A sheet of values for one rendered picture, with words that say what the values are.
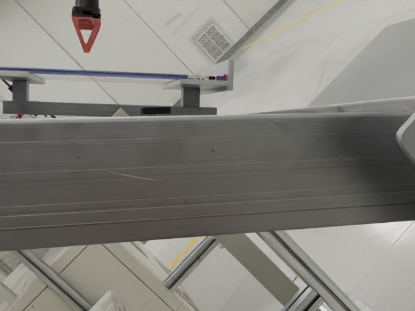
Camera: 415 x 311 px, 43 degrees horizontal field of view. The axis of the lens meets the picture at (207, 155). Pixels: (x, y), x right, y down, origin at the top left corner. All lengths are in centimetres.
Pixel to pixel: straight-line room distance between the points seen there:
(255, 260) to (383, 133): 105
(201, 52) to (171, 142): 841
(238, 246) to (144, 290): 57
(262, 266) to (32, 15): 749
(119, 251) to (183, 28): 711
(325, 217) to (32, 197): 15
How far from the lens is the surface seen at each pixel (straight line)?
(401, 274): 154
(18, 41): 850
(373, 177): 31
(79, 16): 132
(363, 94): 86
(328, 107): 45
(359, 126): 30
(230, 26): 887
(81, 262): 176
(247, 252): 132
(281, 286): 137
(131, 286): 179
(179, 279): 177
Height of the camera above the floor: 86
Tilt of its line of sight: 12 degrees down
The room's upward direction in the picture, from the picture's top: 44 degrees counter-clockwise
